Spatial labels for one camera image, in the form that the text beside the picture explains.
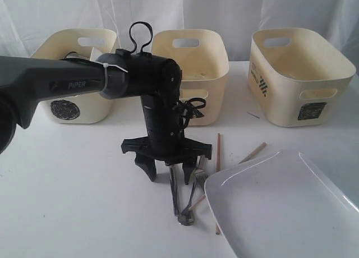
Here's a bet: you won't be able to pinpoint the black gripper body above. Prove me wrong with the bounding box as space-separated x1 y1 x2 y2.
121 95 212 164

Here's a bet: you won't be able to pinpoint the white ceramic bowl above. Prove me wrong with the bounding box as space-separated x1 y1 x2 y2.
89 47 103 62

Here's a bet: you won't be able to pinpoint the steel mug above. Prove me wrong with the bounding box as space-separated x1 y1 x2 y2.
64 51 89 61

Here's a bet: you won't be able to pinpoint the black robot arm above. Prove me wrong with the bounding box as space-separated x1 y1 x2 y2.
1 49 212 181

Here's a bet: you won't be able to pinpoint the stainless steel spoon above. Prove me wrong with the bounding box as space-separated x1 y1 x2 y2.
194 155 208 189

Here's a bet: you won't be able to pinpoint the stainless steel table knife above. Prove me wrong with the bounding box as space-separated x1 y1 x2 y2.
169 165 180 216

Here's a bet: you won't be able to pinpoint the wooden chopstick upright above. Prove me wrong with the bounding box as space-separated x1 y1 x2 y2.
215 133 221 235

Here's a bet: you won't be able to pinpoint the stainless steel fork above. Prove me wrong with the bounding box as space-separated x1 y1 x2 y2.
177 169 208 227

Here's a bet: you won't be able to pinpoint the wooden chopstick slanted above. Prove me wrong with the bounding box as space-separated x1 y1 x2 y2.
189 142 267 210

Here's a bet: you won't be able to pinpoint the cream bin with triangle mark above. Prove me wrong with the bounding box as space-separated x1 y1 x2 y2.
151 29 229 126

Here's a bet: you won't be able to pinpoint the white rectangular plate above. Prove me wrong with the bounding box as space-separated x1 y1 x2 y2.
205 150 358 257

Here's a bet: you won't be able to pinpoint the cream bin with circle mark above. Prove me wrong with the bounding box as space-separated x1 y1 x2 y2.
32 29 119 124

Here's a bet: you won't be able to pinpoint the cream bin with square mark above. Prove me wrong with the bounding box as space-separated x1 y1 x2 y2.
248 27 356 127

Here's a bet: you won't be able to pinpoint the white curtain backdrop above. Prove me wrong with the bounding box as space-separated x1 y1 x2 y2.
1 0 358 65

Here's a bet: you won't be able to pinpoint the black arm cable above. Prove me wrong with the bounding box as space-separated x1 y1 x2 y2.
128 21 154 56

